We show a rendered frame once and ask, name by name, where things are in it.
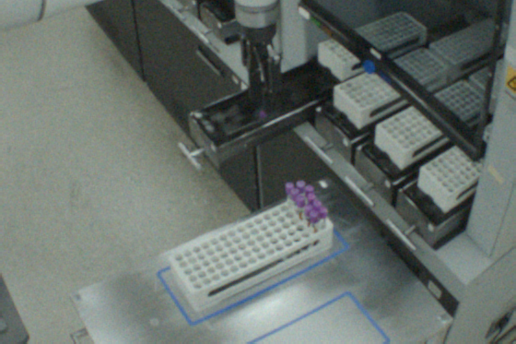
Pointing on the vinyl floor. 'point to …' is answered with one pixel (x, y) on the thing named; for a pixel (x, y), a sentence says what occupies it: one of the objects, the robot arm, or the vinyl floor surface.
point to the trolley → (275, 296)
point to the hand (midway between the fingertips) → (262, 92)
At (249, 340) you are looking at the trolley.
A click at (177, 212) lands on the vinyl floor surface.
